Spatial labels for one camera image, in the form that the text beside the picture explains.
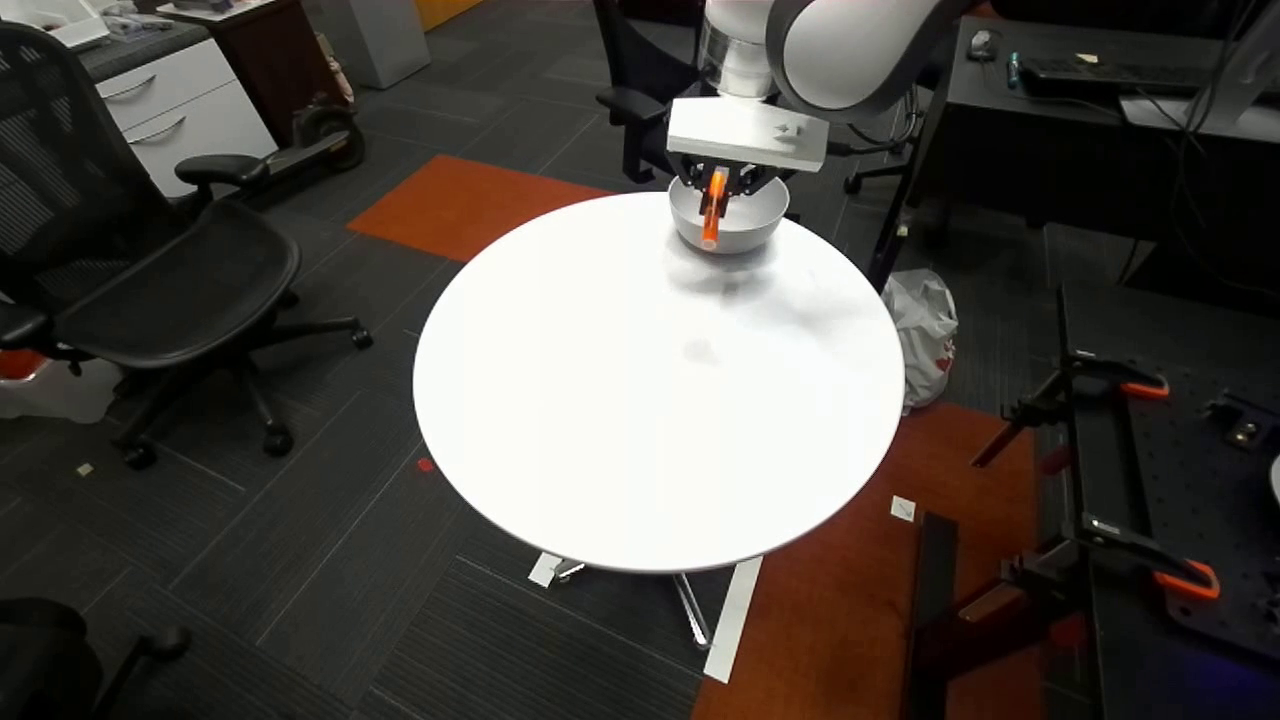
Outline black swivel office chair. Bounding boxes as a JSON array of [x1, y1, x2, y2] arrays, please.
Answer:
[[843, 76, 961, 200]]

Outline black laptop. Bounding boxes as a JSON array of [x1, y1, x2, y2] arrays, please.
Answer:
[[1017, 47, 1223, 99]]

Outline white drawer cabinet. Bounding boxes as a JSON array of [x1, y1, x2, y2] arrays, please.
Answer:
[[75, 11, 284, 205]]

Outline dark brown wooden cabinet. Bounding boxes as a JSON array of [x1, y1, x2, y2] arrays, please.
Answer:
[[157, 0, 354, 148]]

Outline grey metal cabinet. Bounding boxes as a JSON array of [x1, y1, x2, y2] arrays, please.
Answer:
[[305, 0, 430, 97]]

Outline white metal table base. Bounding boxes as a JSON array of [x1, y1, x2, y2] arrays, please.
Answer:
[[523, 548, 768, 687]]

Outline black mesh office chair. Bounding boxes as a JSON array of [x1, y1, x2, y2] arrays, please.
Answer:
[[0, 16, 374, 472]]

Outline black upright post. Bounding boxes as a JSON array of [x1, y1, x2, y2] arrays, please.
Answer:
[[904, 513, 965, 720]]

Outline black clamp orange handle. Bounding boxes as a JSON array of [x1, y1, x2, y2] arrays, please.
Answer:
[[970, 347, 1176, 472], [1002, 516, 1223, 611]]

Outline black office desk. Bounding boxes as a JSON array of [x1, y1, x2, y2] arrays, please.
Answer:
[[870, 0, 1280, 312]]

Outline white plastic floor object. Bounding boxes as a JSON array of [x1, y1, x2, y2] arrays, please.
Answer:
[[0, 347, 122, 427]]

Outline white papers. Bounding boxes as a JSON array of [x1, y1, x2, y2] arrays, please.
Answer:
[[0, 0, 112, 52]]

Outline small black bench device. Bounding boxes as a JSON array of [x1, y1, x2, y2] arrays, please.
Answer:
[[1203, 391, 1280, 454]]

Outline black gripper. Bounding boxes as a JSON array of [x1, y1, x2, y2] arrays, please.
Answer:
[[670, 150, 790, 214]]

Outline black electric scooter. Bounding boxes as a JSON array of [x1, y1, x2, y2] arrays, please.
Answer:
[[252, 91, 370, 205]]

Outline orange carrot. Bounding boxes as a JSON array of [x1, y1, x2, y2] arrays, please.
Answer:
[[699, 163, 736, 252]]

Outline white plastic bag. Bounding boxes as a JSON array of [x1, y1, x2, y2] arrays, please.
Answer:
[[881, 265, 965, 414]]

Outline grey round bowl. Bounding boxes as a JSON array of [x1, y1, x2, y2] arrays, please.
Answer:
[[665, 172, 790, 260]]

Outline black padded office chair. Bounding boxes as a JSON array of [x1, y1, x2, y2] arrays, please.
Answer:
[[589, 0, 825, 186]]

